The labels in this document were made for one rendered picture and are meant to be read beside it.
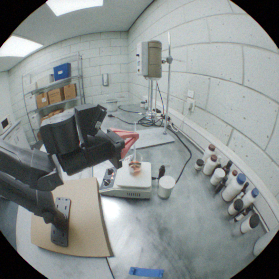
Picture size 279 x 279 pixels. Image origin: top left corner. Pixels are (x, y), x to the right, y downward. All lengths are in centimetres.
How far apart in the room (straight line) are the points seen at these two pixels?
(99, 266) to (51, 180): 31
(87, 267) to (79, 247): 9
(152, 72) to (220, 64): 39
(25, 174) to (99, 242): 27
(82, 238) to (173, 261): 29
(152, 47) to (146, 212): 73
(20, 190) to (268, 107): 83
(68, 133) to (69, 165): 7
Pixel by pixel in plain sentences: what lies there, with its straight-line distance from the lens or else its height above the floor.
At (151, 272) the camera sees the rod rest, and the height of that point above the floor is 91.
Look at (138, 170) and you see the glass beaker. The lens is 39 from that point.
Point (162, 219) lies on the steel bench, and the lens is 43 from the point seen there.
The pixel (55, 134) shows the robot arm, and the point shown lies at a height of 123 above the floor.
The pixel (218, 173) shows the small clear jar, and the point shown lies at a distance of 55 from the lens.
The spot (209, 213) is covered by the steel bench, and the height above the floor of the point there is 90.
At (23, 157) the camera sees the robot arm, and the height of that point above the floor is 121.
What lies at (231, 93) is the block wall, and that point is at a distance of 64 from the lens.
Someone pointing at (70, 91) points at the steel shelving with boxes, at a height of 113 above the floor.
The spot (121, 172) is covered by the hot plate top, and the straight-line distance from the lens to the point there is 43.
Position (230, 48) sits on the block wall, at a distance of 69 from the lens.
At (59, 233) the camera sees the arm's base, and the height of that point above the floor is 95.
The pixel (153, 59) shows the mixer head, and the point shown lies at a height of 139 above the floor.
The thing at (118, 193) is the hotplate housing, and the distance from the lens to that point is 43.
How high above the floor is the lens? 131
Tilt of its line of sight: 32 degrees down
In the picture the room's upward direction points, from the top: straight up
